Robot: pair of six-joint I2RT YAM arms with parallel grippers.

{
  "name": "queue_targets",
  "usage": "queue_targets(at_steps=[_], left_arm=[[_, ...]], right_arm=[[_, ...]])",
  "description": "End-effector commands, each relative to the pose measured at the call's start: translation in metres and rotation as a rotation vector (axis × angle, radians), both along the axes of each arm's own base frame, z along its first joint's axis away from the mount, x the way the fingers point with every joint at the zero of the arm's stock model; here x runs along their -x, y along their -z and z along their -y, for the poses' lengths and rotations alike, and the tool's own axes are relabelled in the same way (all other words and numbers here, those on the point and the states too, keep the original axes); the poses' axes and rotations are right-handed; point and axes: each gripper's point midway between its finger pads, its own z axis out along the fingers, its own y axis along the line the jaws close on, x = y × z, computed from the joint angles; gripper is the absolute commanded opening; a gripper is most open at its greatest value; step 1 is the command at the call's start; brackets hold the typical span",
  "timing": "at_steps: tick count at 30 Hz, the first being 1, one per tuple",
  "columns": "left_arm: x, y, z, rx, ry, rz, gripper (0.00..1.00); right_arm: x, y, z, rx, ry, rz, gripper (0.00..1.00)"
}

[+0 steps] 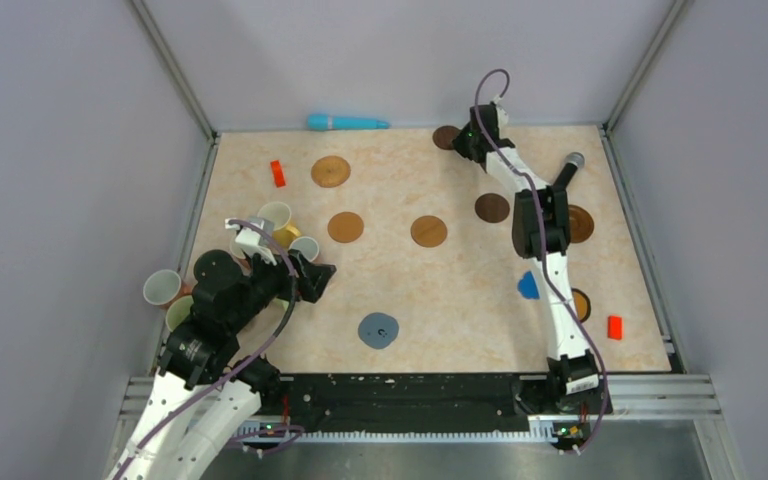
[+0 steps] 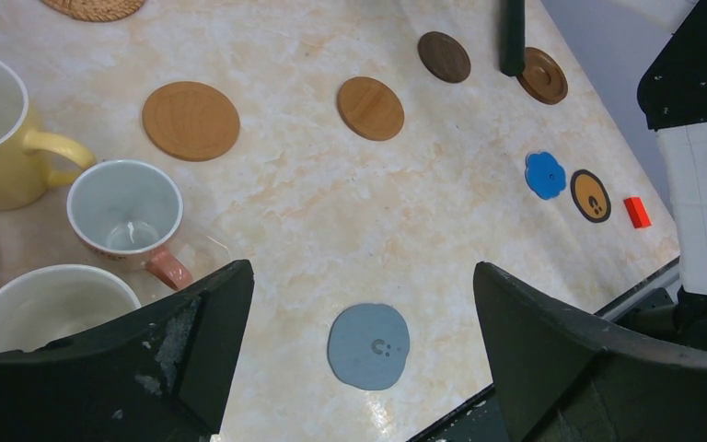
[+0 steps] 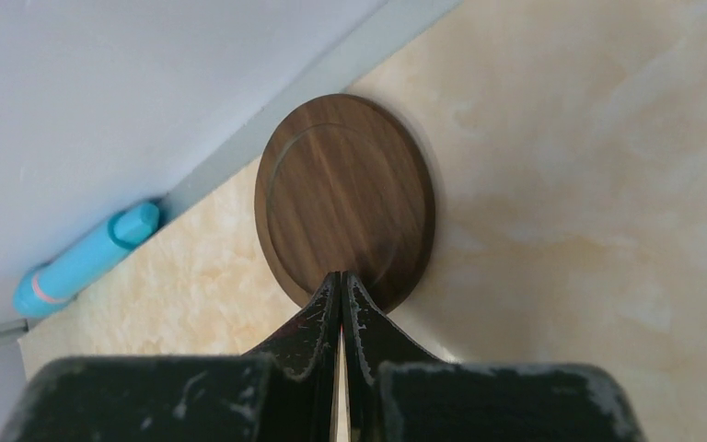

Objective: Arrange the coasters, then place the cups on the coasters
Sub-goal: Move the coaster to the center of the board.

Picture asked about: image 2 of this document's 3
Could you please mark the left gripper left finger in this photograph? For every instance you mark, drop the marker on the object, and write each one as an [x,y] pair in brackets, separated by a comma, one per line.
[161,373]

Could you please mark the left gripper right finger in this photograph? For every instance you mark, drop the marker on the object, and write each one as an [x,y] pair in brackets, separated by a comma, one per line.
[562,374]

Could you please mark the light wooden coaster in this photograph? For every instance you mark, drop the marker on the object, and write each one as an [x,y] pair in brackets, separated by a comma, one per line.
[191,121]
[370,108]

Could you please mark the dark wooden coaster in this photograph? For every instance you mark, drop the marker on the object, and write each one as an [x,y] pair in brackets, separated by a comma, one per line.
[444,57]

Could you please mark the woven rattan coaster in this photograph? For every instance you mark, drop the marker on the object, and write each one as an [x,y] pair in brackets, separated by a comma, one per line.
[95,10]

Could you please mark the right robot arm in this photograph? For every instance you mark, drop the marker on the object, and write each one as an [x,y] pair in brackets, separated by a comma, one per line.
[672,95]

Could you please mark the brown paw print coaster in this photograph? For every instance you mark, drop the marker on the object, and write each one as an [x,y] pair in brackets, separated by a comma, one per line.
[590,196]

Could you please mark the grey silicone coaster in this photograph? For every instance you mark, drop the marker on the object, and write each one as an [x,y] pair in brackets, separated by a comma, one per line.
[368,346]

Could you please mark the blue flower coaster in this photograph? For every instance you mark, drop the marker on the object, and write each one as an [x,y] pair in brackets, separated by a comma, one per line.
[544,175]

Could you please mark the brown grooved coaster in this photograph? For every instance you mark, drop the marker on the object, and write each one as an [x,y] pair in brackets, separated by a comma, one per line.
[542,78]

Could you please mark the light green mug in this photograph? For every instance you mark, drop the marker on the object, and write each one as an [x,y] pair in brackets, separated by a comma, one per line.
[54,302]

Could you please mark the pink printed mug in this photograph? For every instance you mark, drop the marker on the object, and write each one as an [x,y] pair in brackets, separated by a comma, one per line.
[127,211]

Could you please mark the red block at right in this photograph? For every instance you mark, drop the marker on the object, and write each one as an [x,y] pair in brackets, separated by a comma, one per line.
[637,212]

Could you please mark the yellow mug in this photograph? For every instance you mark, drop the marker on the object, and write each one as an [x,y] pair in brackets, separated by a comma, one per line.
[32,161]

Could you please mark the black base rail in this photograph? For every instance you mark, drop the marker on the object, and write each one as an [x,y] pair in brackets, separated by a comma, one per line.
[480,418]

